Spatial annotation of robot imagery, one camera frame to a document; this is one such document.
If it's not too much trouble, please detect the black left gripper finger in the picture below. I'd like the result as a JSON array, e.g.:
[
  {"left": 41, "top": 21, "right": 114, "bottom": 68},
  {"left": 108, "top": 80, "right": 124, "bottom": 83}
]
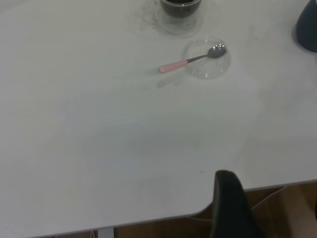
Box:
[{"left": 210, "top": 170, "right": 265, "bottom": 238}]

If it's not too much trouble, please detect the pink-handled metal spoon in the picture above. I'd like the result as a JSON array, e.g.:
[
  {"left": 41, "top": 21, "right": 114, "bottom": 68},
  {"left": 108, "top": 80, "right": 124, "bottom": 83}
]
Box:
[{"left": 158, "top": 44, "right": 228, "bottom": 74}]

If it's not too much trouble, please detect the dark grey ceramic mug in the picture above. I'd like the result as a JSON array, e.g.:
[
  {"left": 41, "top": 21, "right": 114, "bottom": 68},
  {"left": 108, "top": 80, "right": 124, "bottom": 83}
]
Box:
[{"left": 294, "top": 0, "right": 317, "bottom": 53}]

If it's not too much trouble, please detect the clear round glass lid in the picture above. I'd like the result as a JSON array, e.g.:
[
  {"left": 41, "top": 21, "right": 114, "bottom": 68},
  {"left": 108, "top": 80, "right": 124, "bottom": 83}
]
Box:
[{"left": 182, "top": 36, "right": 232, "bottom": 80}]

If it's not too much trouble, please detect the white table leg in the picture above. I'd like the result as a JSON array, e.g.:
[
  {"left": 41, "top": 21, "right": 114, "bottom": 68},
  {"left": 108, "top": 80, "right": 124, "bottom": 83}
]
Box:
[{"left": 98, "top": 226, "right": 115, "bottom": 238}]

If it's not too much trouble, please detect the clear double-wall glass cup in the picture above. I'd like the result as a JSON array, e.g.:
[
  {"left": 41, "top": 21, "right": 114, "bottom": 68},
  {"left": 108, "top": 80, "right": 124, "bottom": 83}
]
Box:
[{"left": 140, "top": 0, "right": 206, "bottom": 35}]

